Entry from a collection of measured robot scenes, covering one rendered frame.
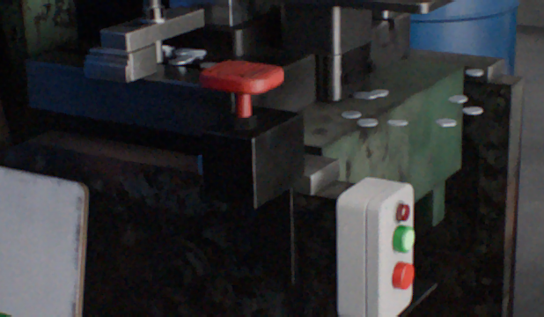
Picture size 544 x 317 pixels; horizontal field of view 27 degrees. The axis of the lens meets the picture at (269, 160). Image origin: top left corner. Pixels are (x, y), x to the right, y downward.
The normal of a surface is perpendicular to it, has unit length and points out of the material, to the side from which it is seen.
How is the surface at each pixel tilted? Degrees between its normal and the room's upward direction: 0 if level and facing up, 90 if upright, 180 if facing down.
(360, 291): 90
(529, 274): 0
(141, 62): 90
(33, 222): 78
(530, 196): 0
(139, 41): 90
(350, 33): 90
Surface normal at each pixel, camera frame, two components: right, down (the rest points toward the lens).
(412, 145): 0.85, 0.15
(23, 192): -0.51, 0.09
